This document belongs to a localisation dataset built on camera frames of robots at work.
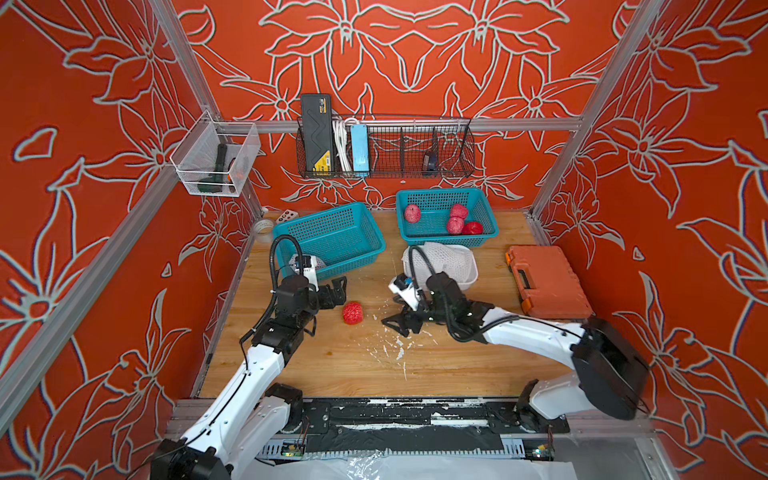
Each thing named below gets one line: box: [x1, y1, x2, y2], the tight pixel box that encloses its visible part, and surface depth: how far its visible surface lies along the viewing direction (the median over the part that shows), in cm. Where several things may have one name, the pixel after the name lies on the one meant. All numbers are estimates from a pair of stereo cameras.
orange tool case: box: [505, 245, 594, 320], surface depth 94 cm
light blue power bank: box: [351, 124, 369, 173], surface depth 92 cm
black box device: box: [302, 93, 333, 172], surface depth 89 cm
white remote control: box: [276, 209, 299, 224], surface depth 116 cm
